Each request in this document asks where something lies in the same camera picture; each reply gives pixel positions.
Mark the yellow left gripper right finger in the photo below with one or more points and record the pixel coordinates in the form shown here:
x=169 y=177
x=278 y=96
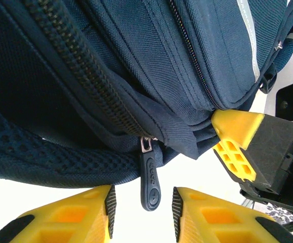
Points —
x=217 y=220

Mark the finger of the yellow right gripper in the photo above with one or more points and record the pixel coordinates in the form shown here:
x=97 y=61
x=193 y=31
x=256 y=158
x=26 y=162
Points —
x=240 y=126
x=237 y=162

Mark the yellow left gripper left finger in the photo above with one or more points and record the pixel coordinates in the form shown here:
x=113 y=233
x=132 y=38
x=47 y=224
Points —
x=65 y=217

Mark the dark rubber zipper pull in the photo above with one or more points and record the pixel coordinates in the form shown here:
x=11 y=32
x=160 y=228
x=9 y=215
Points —
x=150 y=182

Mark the navy blue backpack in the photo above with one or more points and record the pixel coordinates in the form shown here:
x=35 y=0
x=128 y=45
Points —
x=136 y=63

